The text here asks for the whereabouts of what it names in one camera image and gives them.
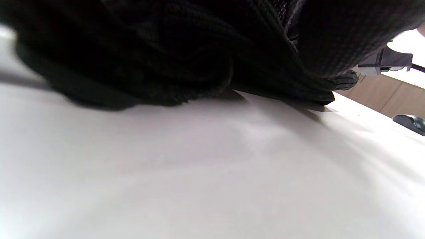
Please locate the person's left hand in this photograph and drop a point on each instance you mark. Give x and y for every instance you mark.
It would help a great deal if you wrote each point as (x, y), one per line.
(338, 33)

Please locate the brown wooden door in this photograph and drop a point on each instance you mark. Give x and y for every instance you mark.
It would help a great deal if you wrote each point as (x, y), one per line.
(382, 94)

